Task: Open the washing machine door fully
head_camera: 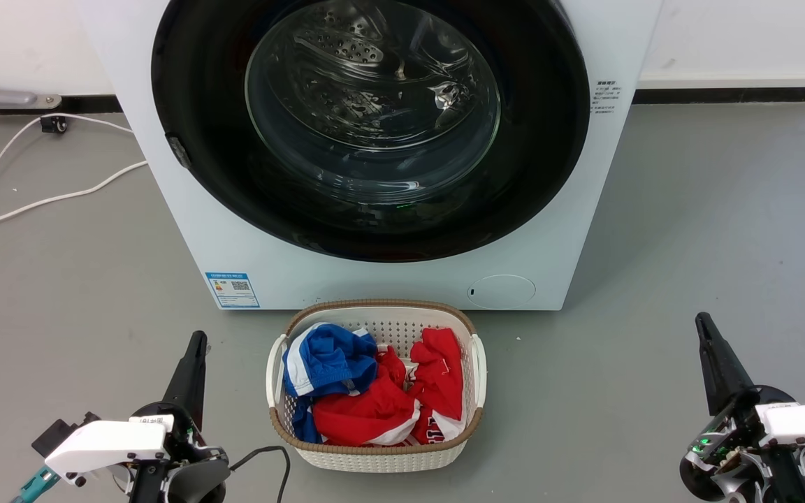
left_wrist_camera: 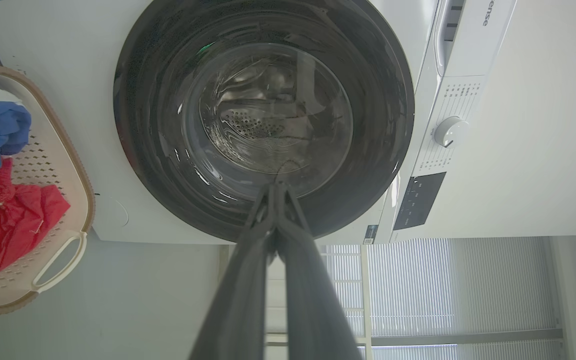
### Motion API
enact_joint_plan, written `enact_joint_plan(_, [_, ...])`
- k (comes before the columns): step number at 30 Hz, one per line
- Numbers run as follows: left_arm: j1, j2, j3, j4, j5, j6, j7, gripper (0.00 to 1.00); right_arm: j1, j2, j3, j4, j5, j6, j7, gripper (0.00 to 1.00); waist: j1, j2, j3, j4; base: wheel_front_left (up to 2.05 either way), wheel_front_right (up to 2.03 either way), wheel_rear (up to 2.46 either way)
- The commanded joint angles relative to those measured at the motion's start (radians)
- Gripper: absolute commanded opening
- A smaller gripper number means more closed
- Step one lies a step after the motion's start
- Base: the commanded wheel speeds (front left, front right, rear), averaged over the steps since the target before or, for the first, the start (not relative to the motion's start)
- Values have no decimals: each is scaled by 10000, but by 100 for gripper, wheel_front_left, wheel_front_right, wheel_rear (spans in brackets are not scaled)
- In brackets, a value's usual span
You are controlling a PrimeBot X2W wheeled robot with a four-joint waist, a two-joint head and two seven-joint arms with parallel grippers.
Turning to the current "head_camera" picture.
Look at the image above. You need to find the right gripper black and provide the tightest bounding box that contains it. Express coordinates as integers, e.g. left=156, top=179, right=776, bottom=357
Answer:
left=679, top=312, right=805, bottom=503

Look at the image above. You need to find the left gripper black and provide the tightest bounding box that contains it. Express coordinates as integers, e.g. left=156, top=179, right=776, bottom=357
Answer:
left=128, top=330, right=231, bottom=503

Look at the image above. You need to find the black round glass washer door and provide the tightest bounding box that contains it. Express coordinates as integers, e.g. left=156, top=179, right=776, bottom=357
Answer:
left=151, top=0, right=591, bottom=263

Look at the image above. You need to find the white front-load washing machine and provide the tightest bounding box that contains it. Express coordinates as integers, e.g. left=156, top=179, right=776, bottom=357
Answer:
left=75, top=0, right=663, bottom=312

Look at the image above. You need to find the blue energy label sticker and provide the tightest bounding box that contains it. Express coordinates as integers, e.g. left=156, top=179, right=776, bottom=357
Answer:
left=205, top=272, right=261, bottom=309

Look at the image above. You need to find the blue and white garment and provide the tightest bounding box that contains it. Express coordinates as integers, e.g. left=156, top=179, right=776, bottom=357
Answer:
left=282, top=322, right=379, bottom=444

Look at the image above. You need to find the red garment with white trim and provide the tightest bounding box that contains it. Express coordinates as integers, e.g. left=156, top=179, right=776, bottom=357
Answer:
left=311, top=345, right=422, bottom=447

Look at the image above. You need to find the white woven plastic laundry basket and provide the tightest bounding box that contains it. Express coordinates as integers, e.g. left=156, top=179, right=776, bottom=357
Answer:
left=266, top=300, right=488, bottom=474

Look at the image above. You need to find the round white filter cover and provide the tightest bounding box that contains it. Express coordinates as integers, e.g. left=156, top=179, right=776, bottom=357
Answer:
left=467, top=274, right=537, bottom=309

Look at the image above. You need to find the red printed jersey garment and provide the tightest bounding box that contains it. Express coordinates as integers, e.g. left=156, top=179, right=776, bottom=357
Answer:
left=408, top=327, right=467, bottom=446

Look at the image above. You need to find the black text label sticker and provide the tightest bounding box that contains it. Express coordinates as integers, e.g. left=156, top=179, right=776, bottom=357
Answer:
left=592, top=79, right=622, bottom=117

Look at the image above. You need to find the teal cable connector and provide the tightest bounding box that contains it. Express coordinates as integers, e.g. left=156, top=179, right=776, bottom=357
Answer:
left=10, top=466, right=62, bottom=503

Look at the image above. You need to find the white power cable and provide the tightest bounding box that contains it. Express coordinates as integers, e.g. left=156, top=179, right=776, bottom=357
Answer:
left=0, top=113, right=148, bottom=245

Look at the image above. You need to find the black wall baseboard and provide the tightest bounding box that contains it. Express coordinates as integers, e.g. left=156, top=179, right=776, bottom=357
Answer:
left=631, top=87, right=805, bottom=105
left=0, top=95, right=124, bottom=115

